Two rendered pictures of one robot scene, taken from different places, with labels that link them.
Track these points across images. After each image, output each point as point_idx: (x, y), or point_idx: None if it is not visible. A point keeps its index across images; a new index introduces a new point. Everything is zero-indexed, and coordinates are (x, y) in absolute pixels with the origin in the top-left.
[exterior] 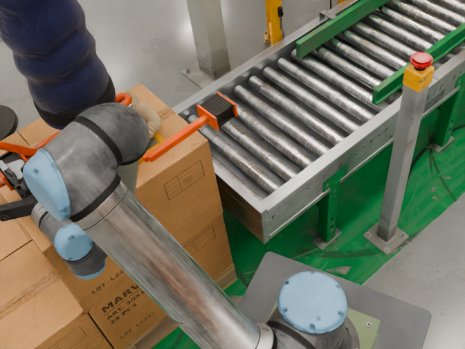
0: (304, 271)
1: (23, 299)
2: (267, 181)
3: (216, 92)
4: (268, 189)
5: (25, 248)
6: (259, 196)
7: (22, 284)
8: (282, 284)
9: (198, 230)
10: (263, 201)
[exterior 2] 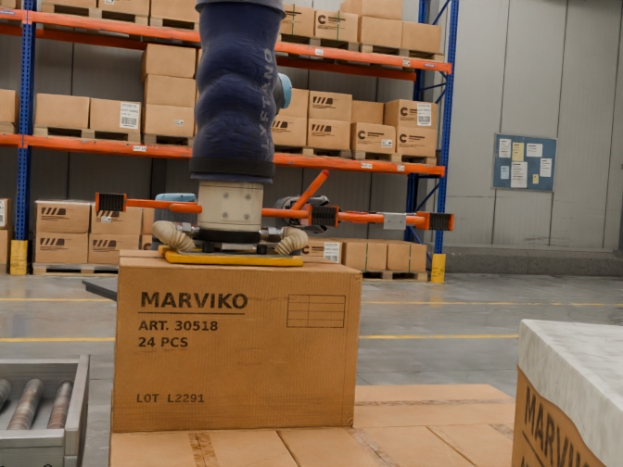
0: (167, 195)
1: (378, 402)
2: (33, 385)
3: (98, 193)
4: (41, 387)
5: (369, 424)
6: (58, 386)
7: (377, 409)
8: (184, 195)
9: None
10: (72, 361)
